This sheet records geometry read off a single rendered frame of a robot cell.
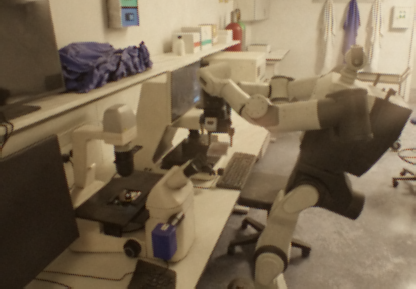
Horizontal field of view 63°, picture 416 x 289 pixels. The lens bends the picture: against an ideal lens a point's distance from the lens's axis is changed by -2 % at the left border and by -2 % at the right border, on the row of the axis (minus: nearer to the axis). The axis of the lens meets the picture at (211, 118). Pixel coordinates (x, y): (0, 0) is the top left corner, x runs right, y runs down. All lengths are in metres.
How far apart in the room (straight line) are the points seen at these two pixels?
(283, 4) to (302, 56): 1.03
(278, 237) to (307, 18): 5.67
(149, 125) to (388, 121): 1.17
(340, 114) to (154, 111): 1.07
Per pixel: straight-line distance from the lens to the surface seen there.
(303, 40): 6.86
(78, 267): 1.41
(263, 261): 1.51
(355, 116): 1.03
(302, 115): 1.06
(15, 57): 1.49
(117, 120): 1.22
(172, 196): 1.22
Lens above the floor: 1.61
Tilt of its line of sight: 17 degrees down
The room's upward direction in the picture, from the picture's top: 1 degrees counter-clockwise
